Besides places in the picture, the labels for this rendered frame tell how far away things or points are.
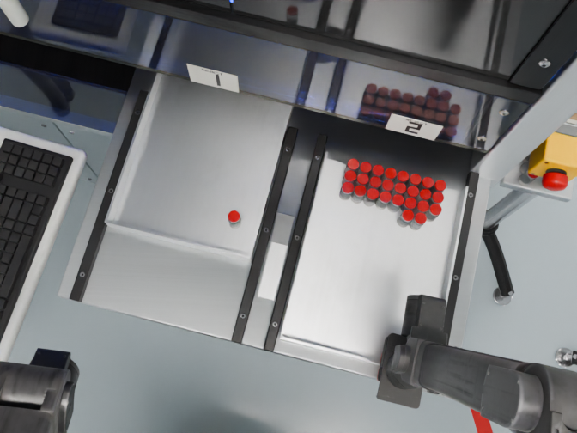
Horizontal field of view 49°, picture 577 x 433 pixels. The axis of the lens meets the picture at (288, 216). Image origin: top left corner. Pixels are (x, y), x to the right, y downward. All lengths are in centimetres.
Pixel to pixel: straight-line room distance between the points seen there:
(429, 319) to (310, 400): 113
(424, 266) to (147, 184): 52
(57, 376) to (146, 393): 137
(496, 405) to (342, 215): 70
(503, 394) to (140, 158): 86
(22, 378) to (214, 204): 59
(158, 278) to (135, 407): 93
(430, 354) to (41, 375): 43
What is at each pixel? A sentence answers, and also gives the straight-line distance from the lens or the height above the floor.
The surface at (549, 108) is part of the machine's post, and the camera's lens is 97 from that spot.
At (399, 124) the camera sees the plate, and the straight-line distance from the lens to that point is 107.
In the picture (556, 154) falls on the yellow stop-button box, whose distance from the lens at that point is 113.
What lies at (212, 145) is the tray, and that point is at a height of 88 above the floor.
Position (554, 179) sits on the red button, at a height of 101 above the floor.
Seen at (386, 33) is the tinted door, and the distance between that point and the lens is 87.
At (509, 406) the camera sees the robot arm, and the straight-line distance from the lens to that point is 49.
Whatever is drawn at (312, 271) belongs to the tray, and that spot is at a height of 88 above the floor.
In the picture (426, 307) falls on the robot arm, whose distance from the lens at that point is 91.
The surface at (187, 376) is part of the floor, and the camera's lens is 200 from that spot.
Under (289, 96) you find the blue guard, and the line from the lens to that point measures 108.
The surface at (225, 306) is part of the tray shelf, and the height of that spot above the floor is 88.
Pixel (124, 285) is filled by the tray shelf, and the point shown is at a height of 88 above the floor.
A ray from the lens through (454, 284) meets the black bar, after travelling 115.
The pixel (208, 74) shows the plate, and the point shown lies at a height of 103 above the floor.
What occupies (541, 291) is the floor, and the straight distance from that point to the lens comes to 219.
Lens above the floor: 199
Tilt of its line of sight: 75 degrees down
